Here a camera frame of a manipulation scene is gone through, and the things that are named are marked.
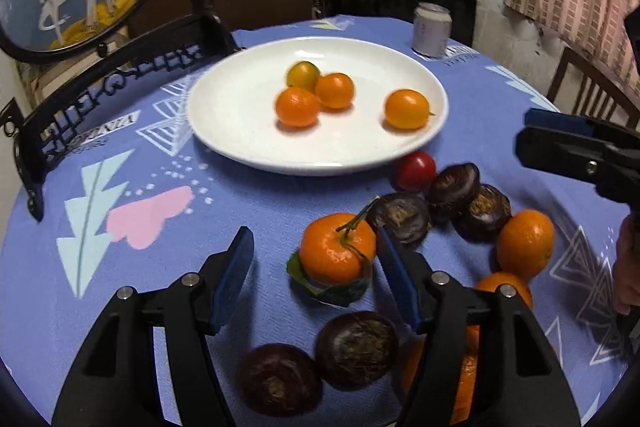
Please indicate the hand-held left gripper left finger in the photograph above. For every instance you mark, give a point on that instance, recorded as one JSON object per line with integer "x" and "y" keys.
{"x": 232, "y": 277}

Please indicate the orange kumquat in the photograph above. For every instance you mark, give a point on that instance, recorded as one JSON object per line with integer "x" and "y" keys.
{"x": 406, "y": 109}
{"x": 297, "y": 107}
{"x": 335, "y": 90}

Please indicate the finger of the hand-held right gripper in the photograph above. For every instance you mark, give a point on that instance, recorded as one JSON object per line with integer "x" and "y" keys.
{"x": 560, "y": 122}
{"x": 560, "y": 154}

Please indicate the yellow-green kumquat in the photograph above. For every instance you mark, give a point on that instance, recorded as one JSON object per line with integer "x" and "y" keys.
{"x": 302, "y": 74}

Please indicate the green mandarin leaf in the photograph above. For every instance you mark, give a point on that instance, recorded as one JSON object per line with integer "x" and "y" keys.
{"x": 345, "y": 293}

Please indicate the dark purple water chestnut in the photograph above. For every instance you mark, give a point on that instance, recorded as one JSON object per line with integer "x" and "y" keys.
{"x": 400, "y": 217}
{"x": 279, "y": 384}
{"x": 452, "y": 189}
{"x": 482, "y": 219}
{"x": 356, "y": 349}

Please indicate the orange mandarin with stem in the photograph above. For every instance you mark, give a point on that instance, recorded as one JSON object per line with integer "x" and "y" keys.
{"x": 332, "y": 252}

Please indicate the white drink can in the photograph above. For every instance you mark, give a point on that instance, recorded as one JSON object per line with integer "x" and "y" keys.
{"x": 431, "y": 32}

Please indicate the red cherry tomato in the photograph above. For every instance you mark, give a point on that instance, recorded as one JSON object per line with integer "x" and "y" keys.
{"x": 415, "y": 171}

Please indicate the brown wooden chair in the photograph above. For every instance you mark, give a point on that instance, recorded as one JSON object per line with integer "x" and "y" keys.
{"x": 595, "y": 94}

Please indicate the white round plate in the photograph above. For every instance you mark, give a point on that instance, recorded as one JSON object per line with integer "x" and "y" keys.
{"x": 240, "y": 132}

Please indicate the person's right hand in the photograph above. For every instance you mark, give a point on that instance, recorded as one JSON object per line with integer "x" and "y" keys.
{"x": 629, "y": 267}

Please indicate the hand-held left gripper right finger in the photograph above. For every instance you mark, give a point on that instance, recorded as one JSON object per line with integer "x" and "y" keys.
{"x": 400, "y": 282}

